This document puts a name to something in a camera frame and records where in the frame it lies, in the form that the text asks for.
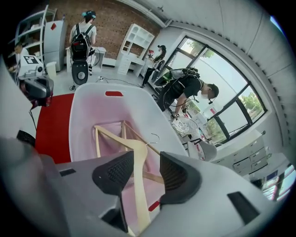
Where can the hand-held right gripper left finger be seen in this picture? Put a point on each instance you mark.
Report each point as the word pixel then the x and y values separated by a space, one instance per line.
pixel 111 171

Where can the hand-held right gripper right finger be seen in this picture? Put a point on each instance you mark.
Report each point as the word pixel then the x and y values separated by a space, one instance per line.
pixel 175 176

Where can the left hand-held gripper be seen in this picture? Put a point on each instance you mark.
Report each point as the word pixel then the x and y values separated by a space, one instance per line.
pixel 30 69

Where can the wooden clothes hanger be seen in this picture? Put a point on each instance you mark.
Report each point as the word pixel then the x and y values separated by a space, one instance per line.
pixel 141 162
pixel 136 134

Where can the white plastic container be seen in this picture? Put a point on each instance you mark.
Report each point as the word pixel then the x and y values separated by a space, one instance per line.
pixel 92 108

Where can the white waste bin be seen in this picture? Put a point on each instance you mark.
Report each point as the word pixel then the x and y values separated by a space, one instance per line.
pixel 51 69

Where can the grey refrigerator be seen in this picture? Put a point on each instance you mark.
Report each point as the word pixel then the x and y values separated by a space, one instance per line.
pixel 54 46

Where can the white plastic chair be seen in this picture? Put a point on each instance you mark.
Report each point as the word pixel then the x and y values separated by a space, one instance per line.
pixel 205 150

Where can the metal shelf rack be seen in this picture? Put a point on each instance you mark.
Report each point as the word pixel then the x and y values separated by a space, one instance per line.
pixel 32 30

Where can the person's white shirt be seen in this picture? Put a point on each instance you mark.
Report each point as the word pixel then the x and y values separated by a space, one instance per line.
pixel 11 108

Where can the black round-back chair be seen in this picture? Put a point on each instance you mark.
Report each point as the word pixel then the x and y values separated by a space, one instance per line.
pixel 79 72

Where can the red floor mat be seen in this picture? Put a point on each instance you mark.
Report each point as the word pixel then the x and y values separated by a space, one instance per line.
pixel 53 125

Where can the white power strip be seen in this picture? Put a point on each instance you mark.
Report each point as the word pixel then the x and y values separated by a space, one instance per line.
pixel 100 78

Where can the white table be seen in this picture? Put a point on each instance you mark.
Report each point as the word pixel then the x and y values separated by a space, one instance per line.
pixel 100 52

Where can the white drawer cabinet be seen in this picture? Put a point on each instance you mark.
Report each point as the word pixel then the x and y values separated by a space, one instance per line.
pixel 249 155

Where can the black and green chair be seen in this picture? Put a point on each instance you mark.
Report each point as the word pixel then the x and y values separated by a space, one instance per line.
pixel 160 74

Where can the white desk with hutch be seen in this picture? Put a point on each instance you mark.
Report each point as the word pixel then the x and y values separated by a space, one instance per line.
pixel 133 48

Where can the black framed window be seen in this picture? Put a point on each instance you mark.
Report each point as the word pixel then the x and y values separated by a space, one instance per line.
pixel 250 101

